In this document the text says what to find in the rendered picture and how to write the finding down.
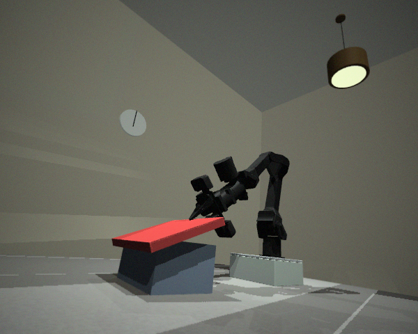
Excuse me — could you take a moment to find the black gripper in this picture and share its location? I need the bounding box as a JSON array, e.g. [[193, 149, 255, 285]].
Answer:
[[189, 175, 237, 238]]

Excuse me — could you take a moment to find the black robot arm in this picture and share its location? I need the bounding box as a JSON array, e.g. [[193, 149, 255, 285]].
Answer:
[[213, 152, 290, 259]]

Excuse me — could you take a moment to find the red lid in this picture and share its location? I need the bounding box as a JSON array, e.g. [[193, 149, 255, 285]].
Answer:
[[112, 217, 225, 253]]

